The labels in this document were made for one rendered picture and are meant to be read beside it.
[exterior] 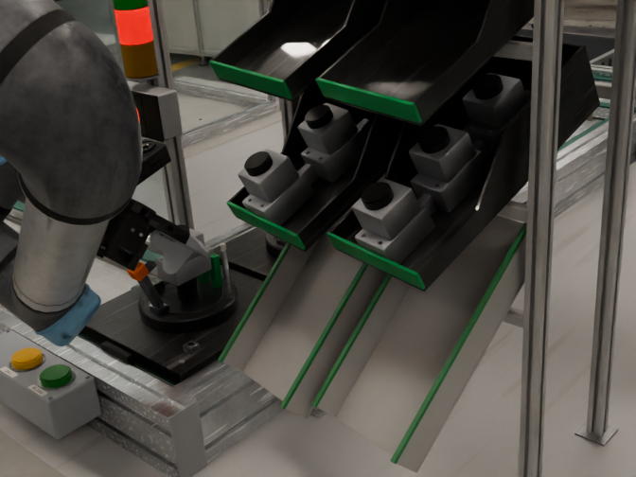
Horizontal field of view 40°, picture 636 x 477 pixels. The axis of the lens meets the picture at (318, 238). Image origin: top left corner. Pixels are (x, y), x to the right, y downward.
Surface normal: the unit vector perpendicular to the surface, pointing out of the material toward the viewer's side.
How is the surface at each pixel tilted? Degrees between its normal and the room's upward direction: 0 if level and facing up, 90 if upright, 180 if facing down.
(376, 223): 115
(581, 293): 0
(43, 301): 127
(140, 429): 90
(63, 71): 64
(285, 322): 45
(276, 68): 25
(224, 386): 90
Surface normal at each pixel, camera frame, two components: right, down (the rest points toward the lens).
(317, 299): -0.60, -0.42
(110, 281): -0.07, -0.90
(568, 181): 0.74, 0.24
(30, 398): -0.66, 0.36
